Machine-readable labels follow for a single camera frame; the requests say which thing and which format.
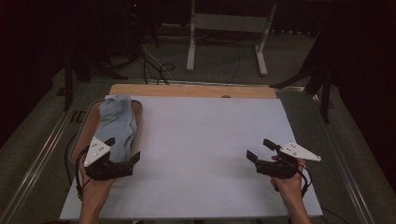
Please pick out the white metal stand frame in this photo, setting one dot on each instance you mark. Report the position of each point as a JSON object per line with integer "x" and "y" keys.
{"x": 229, "y": 22}

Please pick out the black angled stand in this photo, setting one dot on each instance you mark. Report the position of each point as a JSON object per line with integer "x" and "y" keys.
{"x": 326, "y": 99}

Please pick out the black tripod stand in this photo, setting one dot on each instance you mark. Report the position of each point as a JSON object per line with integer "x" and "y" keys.
{"x": 67, "y": 84}

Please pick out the white table mat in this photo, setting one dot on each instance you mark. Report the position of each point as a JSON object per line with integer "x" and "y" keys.
{"x": 202, "y": 140}

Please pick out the pink plastic basin grey rim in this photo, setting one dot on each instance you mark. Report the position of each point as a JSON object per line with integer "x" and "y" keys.
{"x": 87, "y": 130}

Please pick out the light blue garment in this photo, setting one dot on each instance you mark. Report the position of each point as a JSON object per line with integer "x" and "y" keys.
{"x": 118, "y": 124}

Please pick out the person's right hand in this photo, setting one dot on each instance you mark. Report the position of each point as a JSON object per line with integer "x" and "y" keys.
{"x": 291, "y": 189}

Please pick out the black rail bracket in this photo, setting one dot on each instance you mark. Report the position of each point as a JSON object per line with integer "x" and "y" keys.
{"x": 77, "y": 116}

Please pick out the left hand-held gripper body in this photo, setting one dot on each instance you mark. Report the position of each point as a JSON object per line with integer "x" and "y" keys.
{"x": 96, "y": 151}

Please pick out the aluminium floor rail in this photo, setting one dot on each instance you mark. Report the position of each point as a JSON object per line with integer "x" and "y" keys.
{"x": 38, "y": 161}
{"x": 342, "y": 163}

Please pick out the person's left hand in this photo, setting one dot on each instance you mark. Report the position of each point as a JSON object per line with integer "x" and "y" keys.
{"x": 93, "y": 191}

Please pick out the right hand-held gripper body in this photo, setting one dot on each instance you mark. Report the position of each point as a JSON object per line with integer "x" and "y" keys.
{"x": 295, "y": 151}

